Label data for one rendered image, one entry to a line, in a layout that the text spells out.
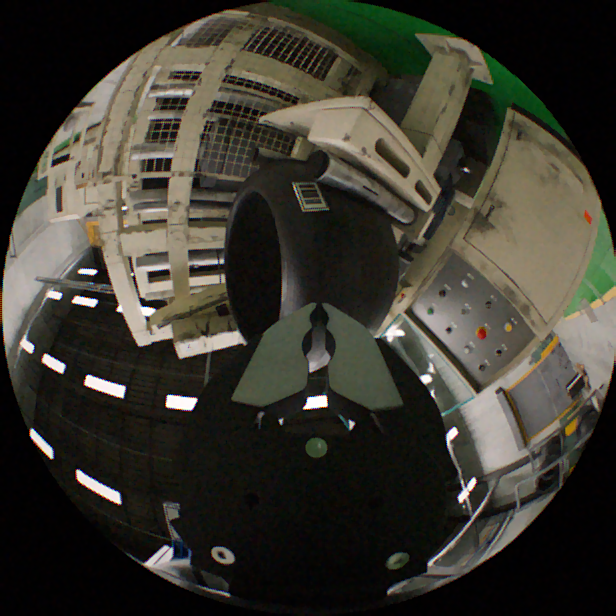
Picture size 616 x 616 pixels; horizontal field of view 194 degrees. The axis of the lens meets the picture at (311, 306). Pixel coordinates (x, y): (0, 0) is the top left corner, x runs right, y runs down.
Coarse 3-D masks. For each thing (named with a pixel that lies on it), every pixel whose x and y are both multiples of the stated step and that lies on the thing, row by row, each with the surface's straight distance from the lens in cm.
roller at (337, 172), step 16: (320, 160) 27; (336, 160) 28; (320, 176) 27; (336, 176) 28; (352, 176) 30; (352, 192) 32; (368, 192) 34; (384, 192) 38; (384, 208) 41; (400, 208) 45
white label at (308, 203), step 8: (296, 184) 30; (304, 184) 30; (312, 184) 31; (296, 192) 29; (304, 192) 29; (312, 192) 29; (320, 192) 30; (304, 200) 28; (312, 200) 28; (320, 200) 28; (304, 208) 26; (312, 208) 27; (320, 208) 27; (328, 208) 28
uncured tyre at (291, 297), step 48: (240, 192) 53; (288, 192) 31; (336, 192) 32; (240, 240) 74; (288, 240) 28; (336, 240) 26; (384, 240) 37; (240, 288) 75; (288, 288) 28; (336, 288) 26; (384, 288) 37; (240, 336) 62
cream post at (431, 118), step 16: (432, 64) 97; (448, 64) 96; (464, 64) 101; (432, 80) 87; (448, 80) 86; (464, 80) 96; (416, 96) 81; (432, 96) 79; (448, 96) 79; (464, 96) 94; (416, 112) 75; (432, 112) 74; (448, 112) 77; (400, 128) 73; (416, 128) 71; (432, 128) 69; (448, 128) 78; (416, 144) 67; (432, 144) 68; (432, 160) 70
